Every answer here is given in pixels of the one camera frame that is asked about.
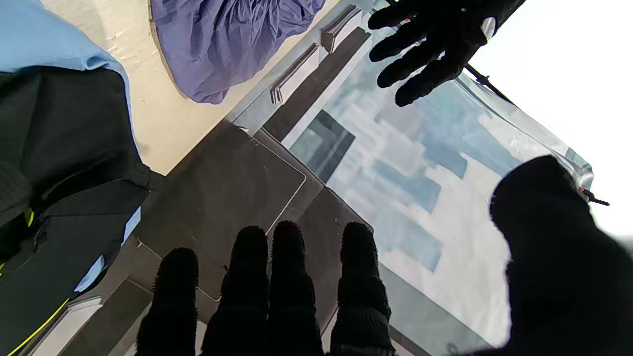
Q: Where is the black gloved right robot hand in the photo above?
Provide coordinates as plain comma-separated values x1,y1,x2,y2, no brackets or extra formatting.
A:
136,156,633,356

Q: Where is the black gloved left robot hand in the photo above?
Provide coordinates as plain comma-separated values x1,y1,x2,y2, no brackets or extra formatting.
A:
368,0,526,107

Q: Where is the blue-purple rain cover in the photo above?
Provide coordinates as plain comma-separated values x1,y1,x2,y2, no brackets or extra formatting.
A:
150,0,327,105

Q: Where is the printed office scene backdrop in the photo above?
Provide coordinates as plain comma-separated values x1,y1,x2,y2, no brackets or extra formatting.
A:
20,0,594,356

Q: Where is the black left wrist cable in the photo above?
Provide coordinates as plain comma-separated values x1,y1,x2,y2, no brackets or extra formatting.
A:
464,63,516,105

